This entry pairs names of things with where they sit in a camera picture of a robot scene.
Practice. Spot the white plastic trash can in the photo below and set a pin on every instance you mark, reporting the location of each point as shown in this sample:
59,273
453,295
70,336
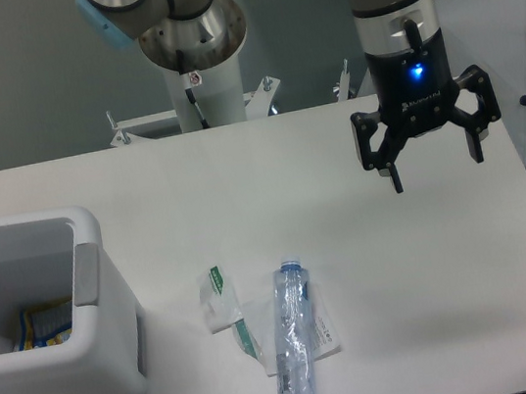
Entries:
54,254

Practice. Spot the yellow blue snack wrapper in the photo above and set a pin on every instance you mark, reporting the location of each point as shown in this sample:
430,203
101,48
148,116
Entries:
44,325

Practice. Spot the white metal base frame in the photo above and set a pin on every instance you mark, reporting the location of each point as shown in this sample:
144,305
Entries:
259,103

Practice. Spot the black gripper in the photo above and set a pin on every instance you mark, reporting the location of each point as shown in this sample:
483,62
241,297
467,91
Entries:
417,93

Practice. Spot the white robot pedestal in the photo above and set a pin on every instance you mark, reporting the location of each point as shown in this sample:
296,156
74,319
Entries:
215,95

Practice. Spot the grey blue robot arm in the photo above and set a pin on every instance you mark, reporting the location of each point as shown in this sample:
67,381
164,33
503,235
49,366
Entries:
403,47

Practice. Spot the clear plastic water bottle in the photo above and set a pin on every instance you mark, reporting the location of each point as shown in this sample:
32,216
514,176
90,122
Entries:
293,328

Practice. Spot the white green plastic package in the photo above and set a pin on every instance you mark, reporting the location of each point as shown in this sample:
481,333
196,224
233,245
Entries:
252,323

